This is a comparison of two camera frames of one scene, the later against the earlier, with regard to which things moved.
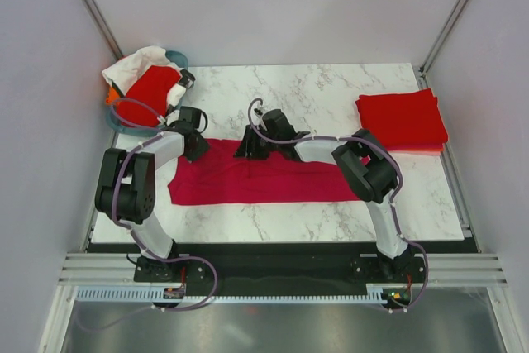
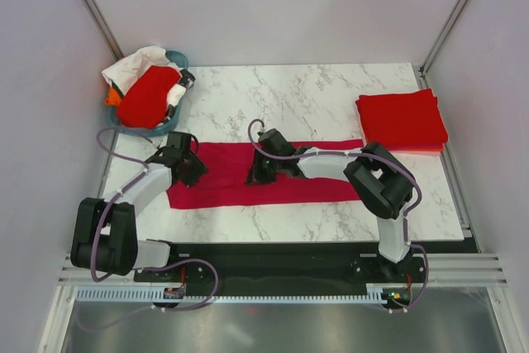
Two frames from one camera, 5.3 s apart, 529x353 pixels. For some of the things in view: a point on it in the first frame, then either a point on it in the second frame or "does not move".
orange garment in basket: (111, 94) does not move
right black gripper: (245, 150) to (256, 175)
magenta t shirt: (219, 178) does not move
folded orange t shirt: (416, 150) does not move
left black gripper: (203, 147) to (199, 170)
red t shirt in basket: (151, 89) does not move
